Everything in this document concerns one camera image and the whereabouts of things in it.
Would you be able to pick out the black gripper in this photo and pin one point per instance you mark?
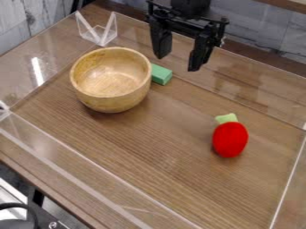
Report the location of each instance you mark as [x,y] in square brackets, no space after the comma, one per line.
[182,17]

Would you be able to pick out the red plush fruit green stem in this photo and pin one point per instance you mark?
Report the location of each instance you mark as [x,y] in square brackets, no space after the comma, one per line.
[230,136]

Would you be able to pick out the green rectangular block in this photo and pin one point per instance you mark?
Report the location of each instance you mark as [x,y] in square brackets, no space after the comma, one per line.
[161,75]

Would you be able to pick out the wooden bowl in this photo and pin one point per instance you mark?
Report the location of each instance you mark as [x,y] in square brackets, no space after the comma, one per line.
[111,79]

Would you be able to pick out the clear acrylic corner bracket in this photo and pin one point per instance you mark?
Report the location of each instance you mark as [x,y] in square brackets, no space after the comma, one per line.
[99,35]

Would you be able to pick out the clear acrylic tray wall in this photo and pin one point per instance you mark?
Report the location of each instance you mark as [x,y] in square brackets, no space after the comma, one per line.
[140,170]

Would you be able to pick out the black table leg bracket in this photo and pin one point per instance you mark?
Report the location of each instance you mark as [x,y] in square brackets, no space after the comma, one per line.
[47,221]

